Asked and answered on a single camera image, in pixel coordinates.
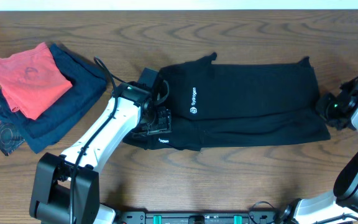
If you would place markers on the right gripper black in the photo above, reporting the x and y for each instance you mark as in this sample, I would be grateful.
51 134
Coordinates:
321 107

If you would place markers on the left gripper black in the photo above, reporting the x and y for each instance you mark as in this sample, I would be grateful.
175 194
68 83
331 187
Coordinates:
165 124

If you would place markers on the black t-shirt with white logo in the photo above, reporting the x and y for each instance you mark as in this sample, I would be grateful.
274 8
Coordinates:
227 105

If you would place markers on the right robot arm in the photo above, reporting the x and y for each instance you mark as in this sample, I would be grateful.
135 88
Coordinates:
339 205

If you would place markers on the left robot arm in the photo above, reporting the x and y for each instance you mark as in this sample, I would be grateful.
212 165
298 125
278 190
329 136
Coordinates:
66 187

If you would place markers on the folded navy blue t-shirt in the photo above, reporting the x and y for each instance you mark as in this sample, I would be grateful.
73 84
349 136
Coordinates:
89 83

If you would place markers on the folded red t-shirt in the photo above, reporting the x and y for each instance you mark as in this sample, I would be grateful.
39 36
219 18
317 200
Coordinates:
31 82

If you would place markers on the folded black patterned t-shirt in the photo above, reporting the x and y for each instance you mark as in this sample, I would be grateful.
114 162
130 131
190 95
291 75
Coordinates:
10 137

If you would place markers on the black mounting rail base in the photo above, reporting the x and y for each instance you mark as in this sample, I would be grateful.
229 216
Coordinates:
254 217

